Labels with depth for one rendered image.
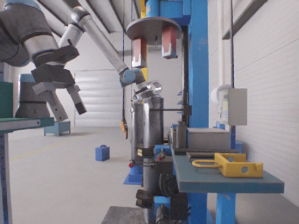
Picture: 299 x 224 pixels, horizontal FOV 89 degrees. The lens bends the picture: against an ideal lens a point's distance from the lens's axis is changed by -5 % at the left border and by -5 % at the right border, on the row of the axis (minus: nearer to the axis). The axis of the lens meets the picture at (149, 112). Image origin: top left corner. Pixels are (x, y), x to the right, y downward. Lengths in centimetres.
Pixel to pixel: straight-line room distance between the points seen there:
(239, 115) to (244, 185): 125
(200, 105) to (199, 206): 101
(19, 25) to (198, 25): 153
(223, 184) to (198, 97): 103
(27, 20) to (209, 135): 112
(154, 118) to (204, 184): 100
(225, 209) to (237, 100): 132
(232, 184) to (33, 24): 85
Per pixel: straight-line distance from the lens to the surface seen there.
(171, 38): 165
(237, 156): 93
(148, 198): 165
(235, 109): 191
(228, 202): 81
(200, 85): 163
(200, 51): 171
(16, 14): 59
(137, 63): 183
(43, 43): 54
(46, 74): 49
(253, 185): 78
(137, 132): 296
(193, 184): 70
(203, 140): 121
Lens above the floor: 134
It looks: 1 degrees down
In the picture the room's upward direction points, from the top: straight up
